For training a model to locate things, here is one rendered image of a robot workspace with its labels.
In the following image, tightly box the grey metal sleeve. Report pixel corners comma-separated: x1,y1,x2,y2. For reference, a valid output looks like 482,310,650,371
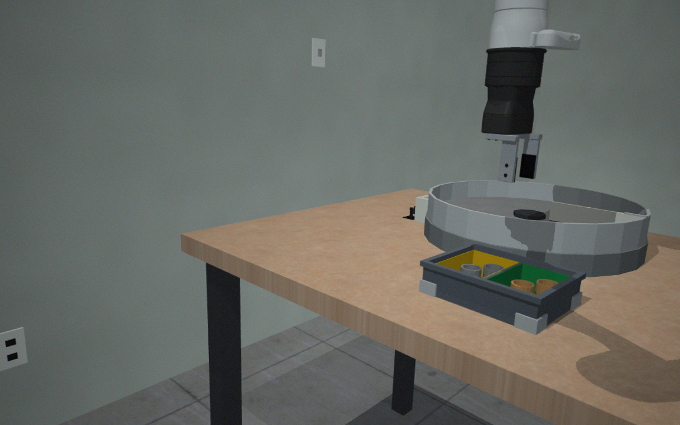
482,264,504,278
460,264,482,277

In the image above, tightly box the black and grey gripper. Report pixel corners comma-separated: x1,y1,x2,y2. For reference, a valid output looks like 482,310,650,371
481,8,581,182

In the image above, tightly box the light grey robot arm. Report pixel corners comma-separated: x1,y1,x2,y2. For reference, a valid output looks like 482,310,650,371
494,0,549,13

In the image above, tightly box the dark grey divided bin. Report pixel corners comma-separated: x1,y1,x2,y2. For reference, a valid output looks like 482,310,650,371
419,243,586,335

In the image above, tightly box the grey round turntable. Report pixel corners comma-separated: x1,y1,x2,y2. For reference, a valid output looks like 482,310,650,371
403,181,651,277

